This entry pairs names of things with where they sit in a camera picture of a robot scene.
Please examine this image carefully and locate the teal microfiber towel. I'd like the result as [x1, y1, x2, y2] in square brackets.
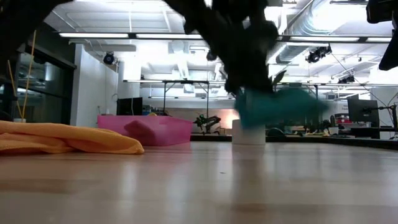
[234, 88, 330, 129]

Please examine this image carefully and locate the black computer monitor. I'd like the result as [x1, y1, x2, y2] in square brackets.
[347, 98, 381, 127]
[117, 97, 143, 116]

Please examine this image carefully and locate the yellow extension cable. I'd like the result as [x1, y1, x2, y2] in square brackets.
[6, 29, 37, 121]

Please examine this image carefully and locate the long ceiling light bar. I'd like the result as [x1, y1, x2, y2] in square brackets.
[58, 32, 392, 43]

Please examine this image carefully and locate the pink plastic bin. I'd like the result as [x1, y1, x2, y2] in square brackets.
[96, 114, 193, 147]

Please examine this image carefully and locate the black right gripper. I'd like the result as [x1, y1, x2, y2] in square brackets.
[366, 0, 398, 72]

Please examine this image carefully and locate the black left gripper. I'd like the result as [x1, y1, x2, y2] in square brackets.
[164, 0, 280, 95]

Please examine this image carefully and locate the orange microfiber towel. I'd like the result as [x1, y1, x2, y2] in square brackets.
[0, 120, 146, 156]

